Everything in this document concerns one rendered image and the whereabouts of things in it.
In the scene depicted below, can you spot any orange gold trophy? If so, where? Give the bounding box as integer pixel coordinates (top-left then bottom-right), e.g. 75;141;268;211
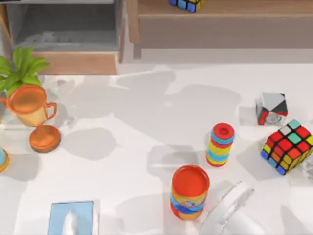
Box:
0;84;62;154

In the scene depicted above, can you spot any pale wooden drawer front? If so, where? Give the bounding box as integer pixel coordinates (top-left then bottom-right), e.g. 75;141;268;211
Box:
31;50;120;76

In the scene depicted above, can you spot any red lidded orange can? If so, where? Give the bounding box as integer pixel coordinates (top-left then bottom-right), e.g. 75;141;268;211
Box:
169;164;211;221

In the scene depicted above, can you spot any green potted plant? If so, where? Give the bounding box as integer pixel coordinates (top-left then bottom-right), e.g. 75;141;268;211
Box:
0;46;51;94

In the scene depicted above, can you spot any colourful puzzle cube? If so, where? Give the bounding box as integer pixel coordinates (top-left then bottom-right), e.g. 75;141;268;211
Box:
168;0;205;13
260;118;313;176

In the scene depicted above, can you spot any grey red black cube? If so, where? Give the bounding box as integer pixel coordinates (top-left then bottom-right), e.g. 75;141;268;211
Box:
255;92;288;126

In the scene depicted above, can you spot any grey pulled-out drawer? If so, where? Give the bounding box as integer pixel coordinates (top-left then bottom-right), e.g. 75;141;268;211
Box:
5;0;127;76

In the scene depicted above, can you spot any red yellow blue ring stack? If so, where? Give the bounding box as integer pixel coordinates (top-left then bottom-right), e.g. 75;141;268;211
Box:
205;122;235;168

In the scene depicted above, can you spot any wooden open shelf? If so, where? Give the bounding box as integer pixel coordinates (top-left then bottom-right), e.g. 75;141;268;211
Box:
127;0;313;60

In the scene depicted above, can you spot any blue and orange ring stack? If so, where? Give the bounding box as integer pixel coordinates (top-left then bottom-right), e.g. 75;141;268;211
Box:
0;147;11;173

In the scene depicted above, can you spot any light blue tissue box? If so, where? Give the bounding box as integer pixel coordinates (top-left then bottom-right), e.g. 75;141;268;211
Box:
47;200;95;235

